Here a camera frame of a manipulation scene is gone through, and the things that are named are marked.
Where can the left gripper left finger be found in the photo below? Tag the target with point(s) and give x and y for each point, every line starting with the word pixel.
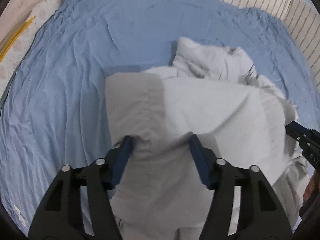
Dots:
pixel 76 204

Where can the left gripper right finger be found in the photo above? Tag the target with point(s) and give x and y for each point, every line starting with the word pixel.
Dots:
pixel 261 215

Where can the light grey puffer jacket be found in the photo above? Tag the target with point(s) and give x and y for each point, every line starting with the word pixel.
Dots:
pixel 215 93

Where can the person's right hand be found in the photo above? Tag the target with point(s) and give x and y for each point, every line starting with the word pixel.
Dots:
pixel 310 197

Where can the white sheet label tag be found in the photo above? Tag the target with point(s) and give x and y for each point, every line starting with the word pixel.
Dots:
pixel 20 217

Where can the blue bed sheet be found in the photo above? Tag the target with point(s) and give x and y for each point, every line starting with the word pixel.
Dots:
pixel 53 111

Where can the floral mattress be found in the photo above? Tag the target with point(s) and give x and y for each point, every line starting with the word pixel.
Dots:
pixel 21 39

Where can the pink padded headboard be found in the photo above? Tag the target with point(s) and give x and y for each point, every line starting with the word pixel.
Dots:
pixel 13 13

